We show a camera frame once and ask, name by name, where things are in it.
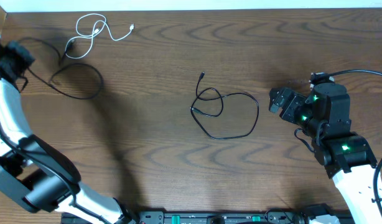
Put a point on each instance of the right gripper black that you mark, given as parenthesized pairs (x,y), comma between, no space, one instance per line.
(295,101)

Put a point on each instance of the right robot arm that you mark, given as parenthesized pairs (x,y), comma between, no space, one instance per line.
(324,116)

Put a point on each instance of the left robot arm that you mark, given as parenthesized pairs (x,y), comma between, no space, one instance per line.
(35,175)

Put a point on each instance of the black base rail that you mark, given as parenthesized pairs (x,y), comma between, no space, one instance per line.
(206,218)

